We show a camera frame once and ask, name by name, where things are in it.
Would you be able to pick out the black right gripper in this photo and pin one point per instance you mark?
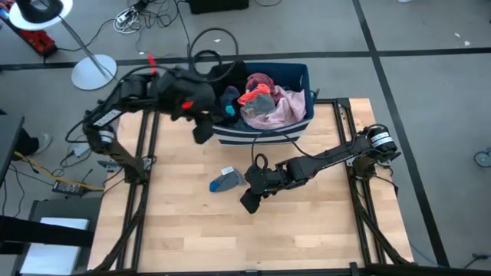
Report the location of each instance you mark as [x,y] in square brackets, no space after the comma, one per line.
[268,178]

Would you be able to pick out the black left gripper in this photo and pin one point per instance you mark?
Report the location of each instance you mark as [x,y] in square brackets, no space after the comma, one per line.
[184,90]

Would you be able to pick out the grey-blue sock white label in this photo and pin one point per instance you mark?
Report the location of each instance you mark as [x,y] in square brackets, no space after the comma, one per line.
[226,182]

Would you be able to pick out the black garment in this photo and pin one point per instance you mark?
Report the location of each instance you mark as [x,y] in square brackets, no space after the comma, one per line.
[230,74]

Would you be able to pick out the dark grey small cloth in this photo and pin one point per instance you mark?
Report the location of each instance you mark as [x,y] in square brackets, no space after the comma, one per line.
[261,106]

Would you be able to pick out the orange-red small garment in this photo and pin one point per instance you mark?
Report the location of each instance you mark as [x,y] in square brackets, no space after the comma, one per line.
[255,94]

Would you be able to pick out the maroon garment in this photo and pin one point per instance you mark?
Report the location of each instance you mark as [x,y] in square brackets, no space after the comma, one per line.
[259,81]

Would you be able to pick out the pale pink garment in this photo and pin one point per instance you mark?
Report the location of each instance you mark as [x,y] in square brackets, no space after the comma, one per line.
[287,111]

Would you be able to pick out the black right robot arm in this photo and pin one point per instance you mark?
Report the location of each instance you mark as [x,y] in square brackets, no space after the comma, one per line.
[333,157]

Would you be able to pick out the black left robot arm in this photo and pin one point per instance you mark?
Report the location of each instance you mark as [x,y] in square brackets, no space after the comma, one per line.
[132,90]

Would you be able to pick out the blue fabric bin white stripes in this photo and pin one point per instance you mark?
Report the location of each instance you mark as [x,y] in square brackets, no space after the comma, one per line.
[291,76]

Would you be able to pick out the white floor lamp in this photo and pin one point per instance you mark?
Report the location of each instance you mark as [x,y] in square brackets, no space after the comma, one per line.
[94,73]

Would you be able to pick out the white power adapter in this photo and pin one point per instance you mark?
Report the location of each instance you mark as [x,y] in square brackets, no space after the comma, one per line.
[80,149]

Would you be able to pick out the black box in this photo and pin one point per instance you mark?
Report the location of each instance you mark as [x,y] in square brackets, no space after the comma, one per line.
[218,5]

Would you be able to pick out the white power strip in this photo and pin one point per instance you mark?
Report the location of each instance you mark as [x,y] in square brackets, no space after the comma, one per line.
[124,17]

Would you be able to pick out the black power adapter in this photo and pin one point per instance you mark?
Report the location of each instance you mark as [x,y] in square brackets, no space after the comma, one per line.
[67,188]

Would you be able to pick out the person's white shoe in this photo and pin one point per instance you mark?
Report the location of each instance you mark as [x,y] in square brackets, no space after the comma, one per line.
[45,142]

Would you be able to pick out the grey cabinet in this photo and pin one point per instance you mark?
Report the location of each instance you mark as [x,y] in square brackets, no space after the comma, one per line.
[57,209]

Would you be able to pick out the person's leg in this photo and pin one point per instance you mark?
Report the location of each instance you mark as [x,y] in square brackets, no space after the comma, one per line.
[27,143]

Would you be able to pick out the red tool case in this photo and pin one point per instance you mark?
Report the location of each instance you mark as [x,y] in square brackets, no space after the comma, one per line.
[38,41]

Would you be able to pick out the black bar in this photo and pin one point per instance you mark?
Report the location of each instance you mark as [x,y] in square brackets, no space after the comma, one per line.
[38,232]

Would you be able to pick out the dark desk top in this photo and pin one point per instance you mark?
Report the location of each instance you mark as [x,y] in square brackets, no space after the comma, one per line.
[9,142]

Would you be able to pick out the white panel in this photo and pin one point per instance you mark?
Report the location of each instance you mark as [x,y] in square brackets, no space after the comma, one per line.
[53,260]

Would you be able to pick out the grey caster wheel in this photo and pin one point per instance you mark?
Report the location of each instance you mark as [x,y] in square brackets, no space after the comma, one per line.
[482,158]

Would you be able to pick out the black aluminium table frame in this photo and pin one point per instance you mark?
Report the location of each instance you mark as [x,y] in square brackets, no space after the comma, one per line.
[342,103]

